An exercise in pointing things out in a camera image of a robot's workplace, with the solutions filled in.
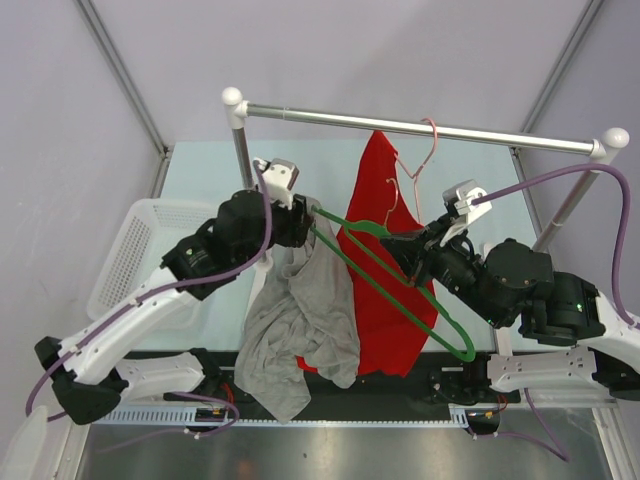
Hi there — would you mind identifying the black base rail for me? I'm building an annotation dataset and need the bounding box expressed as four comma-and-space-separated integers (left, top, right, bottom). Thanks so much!
190, 348, 504, 406

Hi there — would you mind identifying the red t shirt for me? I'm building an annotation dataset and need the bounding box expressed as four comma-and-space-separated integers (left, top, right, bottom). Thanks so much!
294, 129, 437, 377

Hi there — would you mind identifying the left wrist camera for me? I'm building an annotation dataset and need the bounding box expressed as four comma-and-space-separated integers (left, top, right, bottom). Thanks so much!
254, 157, 299, 210

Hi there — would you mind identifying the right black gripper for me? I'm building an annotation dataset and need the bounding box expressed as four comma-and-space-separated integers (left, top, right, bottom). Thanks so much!
380, 212, 506, 327

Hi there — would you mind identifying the pink wire hanger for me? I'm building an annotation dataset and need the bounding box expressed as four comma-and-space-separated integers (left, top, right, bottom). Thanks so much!
392, 118, 439, 221

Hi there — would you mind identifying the white cable duct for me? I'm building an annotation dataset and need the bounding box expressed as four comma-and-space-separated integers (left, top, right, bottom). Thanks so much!
92, 405, 496, 434

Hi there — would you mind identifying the grey t shirt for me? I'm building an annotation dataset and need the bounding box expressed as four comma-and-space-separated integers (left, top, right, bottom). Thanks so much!
234, 220, 360, 423

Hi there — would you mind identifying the white plastic basket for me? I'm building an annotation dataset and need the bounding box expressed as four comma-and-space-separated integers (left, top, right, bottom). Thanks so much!
87, 199, 217, 321

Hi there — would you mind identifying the silver clothes rack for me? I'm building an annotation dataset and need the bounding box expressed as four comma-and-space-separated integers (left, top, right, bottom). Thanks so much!
220, 87, 631, 351

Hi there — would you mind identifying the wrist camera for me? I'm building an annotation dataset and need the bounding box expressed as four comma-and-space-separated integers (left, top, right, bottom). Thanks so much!
440, 180, 492, 247
254, 157, 299, 210

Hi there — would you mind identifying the green velvet hanger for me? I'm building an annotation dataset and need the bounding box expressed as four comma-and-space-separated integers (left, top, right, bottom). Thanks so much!
310, 177, 476, 363

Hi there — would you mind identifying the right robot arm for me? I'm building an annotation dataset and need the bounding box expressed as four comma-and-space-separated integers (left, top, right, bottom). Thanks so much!
380, 222, 639, 401

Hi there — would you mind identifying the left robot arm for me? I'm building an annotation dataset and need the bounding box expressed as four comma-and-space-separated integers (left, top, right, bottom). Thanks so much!
34, 190, 312, 425

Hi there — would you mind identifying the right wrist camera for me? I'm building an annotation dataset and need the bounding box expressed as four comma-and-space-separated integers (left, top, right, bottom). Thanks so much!
440, 180, 492, 247

